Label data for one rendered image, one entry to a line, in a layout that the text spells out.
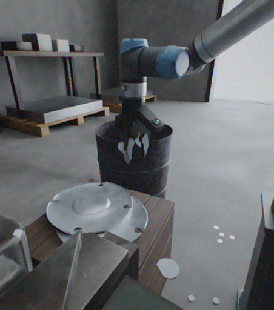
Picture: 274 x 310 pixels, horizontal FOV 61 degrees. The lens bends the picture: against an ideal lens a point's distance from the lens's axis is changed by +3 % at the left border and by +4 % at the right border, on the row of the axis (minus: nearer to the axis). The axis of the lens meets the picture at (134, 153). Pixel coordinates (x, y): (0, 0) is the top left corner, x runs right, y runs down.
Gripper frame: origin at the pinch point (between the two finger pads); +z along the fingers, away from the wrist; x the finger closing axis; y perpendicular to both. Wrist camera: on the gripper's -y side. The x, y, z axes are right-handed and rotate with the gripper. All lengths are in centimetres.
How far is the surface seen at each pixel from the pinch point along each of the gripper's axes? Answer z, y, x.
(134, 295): -12, -42, 36
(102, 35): -60, 378, -229
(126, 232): 17.2, -10.1, 12.5
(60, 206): 16.7, 13.8, 22.7
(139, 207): 17.3, -3.6, 1.5
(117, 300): -12, -41, 37
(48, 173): 53, 109, -3
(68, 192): 16.7, 20.2, 16.9
